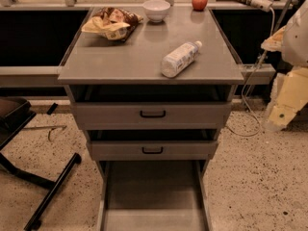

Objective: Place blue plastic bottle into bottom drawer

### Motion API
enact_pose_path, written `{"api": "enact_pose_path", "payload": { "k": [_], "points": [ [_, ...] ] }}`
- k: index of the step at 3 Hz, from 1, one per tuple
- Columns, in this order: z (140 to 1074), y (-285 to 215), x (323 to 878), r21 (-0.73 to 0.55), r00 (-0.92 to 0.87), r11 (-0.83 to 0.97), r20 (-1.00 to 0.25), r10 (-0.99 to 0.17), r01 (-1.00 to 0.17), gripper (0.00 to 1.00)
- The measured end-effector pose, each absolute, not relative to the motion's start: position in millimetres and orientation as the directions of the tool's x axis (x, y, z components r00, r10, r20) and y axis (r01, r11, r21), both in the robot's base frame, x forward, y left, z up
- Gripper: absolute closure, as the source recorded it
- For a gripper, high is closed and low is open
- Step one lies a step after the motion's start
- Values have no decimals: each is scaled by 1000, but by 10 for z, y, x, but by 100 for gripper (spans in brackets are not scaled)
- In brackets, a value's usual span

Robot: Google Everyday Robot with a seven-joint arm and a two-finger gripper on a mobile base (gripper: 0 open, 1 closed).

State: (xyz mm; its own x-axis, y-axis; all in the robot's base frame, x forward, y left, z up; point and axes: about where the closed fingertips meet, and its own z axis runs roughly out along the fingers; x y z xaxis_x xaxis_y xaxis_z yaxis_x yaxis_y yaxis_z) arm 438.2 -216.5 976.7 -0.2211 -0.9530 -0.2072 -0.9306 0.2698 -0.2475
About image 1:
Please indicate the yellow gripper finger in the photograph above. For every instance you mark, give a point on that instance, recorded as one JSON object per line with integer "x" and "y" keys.
{"x": 274, "y": 42}
{"x": 289, "y": 94}

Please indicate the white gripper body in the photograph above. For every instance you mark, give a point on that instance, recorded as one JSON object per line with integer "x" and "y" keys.
{"x": 296, "y": 41}

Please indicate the clear plastic water bottle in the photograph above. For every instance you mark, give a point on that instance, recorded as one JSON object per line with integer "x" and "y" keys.
{"x": 177, "y": 60}

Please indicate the grey drawer cabinet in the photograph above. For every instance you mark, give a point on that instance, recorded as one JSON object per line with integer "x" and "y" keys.
{"x": 102, "y": 71}

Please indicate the open bottom grey drawer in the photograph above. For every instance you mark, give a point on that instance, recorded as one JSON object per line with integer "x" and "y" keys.
{"x": 153, "y": 196}

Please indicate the middle grey drawer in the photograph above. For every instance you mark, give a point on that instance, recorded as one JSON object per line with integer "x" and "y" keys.
{"x": 151, "y": 150}

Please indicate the top grey drawer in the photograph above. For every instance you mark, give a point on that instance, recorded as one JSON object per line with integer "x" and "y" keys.
{"x": 125, "y": 116}

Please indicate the red apple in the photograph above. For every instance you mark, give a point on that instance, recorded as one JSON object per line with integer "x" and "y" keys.
{"x": 199, "y": 5}

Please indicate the white ceramic bowl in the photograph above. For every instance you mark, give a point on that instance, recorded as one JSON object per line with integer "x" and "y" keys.
{"x": 156, "y": 10}

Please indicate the brown yellow snack bag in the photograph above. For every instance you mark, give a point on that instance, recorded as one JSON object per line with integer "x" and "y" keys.
{"x": 113, "y": 23}

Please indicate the black office chair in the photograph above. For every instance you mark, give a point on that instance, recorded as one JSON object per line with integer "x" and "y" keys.
{"x": 15, "y": 114}

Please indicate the black chair leg bar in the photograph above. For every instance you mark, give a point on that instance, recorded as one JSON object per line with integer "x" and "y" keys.
{"x": 53, "y": 191}

